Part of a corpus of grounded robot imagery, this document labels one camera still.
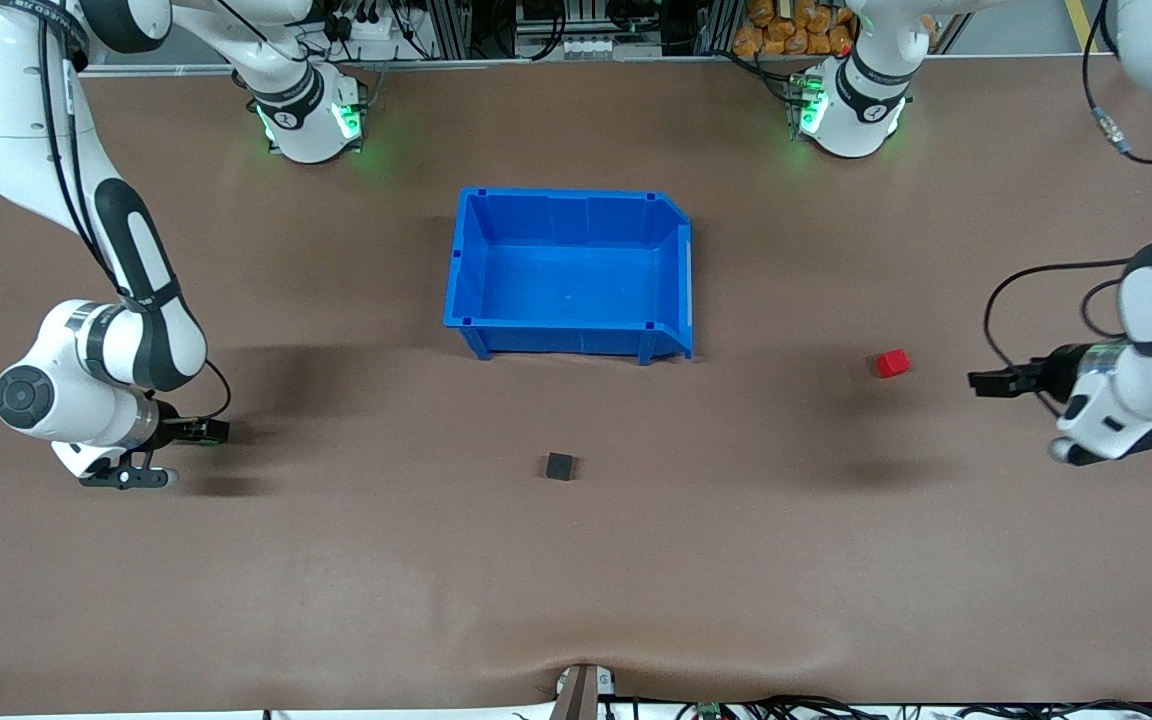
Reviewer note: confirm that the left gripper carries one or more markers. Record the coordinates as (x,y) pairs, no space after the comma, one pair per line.
(1058,371)

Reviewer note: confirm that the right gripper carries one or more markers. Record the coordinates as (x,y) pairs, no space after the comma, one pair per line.
(177,432)

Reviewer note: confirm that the small red cube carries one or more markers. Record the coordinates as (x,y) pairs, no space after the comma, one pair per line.
(892,363)

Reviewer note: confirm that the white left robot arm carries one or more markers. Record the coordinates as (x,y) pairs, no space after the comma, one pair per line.
(856,110)

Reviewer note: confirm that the small black cube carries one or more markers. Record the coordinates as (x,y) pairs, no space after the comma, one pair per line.
(559,467)

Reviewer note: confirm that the orange snack packet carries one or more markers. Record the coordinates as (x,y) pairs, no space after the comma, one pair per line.
(796,40)
(748,40)
(761,12)
(841,40)

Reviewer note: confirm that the blue plastic storage bin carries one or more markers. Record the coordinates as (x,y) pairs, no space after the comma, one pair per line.
(566,280)

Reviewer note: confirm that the white power strip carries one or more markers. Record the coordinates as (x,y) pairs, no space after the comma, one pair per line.
(366,28)

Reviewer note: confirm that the small green connector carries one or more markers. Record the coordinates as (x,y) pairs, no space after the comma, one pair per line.
(708,710)

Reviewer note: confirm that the grey terminal block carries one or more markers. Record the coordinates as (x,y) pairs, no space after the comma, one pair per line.
(596,47)

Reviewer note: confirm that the aluminium frame post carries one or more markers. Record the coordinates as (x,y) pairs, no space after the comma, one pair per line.
(714,25)
(448,25)

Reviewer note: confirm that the silver table edge rail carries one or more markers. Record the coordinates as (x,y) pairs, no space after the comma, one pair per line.
(586,62)

